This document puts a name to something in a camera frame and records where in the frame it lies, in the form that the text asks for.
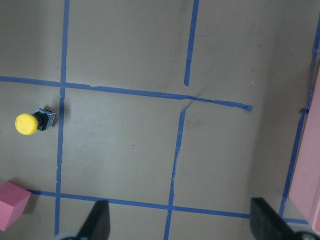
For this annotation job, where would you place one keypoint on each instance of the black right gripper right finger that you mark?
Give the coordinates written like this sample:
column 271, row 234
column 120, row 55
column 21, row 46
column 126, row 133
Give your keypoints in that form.
column 266, row 224

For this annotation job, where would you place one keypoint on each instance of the pink cube near left base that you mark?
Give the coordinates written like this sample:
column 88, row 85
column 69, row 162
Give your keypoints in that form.
column 13, row 201

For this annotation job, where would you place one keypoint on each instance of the pink plastic bin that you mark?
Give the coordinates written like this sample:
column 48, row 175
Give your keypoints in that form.
column 305, row 187

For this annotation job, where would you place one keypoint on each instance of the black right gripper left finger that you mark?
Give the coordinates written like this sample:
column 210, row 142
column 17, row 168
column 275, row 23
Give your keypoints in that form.
column 97, row 225

